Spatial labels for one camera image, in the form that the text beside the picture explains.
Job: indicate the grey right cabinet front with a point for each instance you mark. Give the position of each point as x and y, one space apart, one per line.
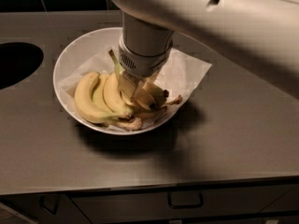
286 203

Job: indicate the black drawer handle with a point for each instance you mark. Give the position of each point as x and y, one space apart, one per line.
185 199

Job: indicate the outer left yellow banana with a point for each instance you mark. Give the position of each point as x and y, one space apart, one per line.
88 110

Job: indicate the green-stemmed banana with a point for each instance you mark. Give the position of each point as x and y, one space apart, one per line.
141 97

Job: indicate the white bowl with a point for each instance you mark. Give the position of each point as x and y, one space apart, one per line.
84 47

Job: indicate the right yellow banana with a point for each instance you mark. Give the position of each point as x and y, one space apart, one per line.
160 96

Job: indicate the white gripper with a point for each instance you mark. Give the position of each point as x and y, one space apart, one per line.
144 63

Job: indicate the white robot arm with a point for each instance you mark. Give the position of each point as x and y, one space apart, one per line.
259 35

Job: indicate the black left door handle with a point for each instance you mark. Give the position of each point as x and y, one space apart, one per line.
50 203

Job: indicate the grey left cabinet door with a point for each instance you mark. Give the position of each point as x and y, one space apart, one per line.
28 204

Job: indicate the yellow banana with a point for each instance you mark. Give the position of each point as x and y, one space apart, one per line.
98 93
113 99
88 110
160 96

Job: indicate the grey centre drawer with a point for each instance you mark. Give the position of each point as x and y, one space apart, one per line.
151 206

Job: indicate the white paper sheet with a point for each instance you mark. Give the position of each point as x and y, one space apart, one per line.
180 76

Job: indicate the black round sink hole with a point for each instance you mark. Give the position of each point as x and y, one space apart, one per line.
18 60

